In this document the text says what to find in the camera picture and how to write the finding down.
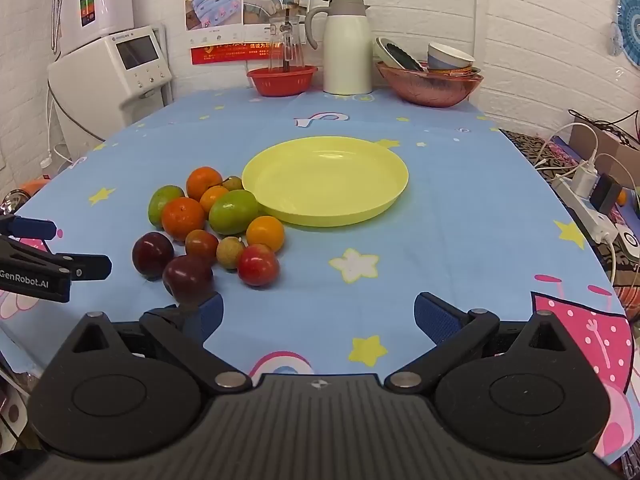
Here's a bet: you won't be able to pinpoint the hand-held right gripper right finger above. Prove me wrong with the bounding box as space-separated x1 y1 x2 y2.
386 291 576 393

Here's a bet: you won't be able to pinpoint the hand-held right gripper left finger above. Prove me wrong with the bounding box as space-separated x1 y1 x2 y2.
65 291 253 393

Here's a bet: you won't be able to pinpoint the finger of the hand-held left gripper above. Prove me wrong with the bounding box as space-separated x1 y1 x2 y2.
0 236 113 281
0 214 57 241

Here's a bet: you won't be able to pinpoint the dark purple plum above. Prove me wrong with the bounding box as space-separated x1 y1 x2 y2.
162 255 216 307
132 231 175 278

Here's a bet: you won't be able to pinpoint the red plum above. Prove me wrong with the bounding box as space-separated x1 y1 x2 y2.
237 243 280 288
185 229 220 262

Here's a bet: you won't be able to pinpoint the orange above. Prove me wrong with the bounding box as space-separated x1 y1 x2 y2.
161 197 207 243
246 215 285 253
186 166 224 201
199 185 230 214

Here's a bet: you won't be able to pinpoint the yellow plastic plate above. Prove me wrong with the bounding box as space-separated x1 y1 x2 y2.
242 136 410 227

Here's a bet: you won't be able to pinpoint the brownish round fruit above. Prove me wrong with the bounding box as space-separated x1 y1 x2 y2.
217 236 246 271

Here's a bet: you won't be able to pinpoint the blue printed tablecloth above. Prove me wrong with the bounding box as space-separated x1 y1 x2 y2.
0 87 632 471

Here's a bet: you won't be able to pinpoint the green mango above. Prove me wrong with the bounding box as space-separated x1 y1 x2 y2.
208 189 260 236
148 185 186 228

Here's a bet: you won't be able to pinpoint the white appliance with screen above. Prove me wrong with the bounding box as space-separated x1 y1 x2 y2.
47 25 174 157

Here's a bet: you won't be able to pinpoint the white power strip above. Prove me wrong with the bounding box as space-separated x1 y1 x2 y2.
551 175 619 247

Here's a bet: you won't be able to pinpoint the dark patterned cloth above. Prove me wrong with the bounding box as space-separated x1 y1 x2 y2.
500 129 640 321

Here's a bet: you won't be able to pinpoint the white charger plug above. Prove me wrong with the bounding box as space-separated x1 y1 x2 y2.
570 159 599 197

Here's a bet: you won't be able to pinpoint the white round device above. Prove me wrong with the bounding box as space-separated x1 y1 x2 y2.
612 224 640 262

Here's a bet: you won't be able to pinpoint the black power adapter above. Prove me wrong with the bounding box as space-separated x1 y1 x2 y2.
590 174 624 215

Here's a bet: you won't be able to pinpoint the pink glass bowl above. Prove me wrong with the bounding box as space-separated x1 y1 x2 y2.
376 61 485 108

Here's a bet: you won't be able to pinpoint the brown cardboard box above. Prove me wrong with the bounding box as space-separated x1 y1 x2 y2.
570 115 640 187

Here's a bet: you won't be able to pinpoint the red plastic basket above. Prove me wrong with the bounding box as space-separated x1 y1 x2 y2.
246 65 318 97

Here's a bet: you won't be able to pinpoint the blue and white bowl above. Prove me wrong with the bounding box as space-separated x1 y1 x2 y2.
427 42 476 74

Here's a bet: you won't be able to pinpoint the tilted plates in bowl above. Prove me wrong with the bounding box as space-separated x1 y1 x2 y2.
375 36 427 72

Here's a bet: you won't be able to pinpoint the clear glass pitcher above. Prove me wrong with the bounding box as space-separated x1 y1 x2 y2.
268 16 307 71

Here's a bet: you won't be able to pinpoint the white thermos carafe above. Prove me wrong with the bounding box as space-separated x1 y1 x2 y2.
305 0 374 96

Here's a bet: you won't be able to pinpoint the blue round paper fan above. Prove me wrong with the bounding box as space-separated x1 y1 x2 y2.
610 0 640 67

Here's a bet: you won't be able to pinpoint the white cable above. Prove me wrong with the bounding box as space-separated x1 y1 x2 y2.
534 121 581 168

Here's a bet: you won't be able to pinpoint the white wall water purifier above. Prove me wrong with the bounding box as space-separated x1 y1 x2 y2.
53 0 135 56

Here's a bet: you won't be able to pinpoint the wall poster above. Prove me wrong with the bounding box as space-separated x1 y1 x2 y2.
185 0 314 66

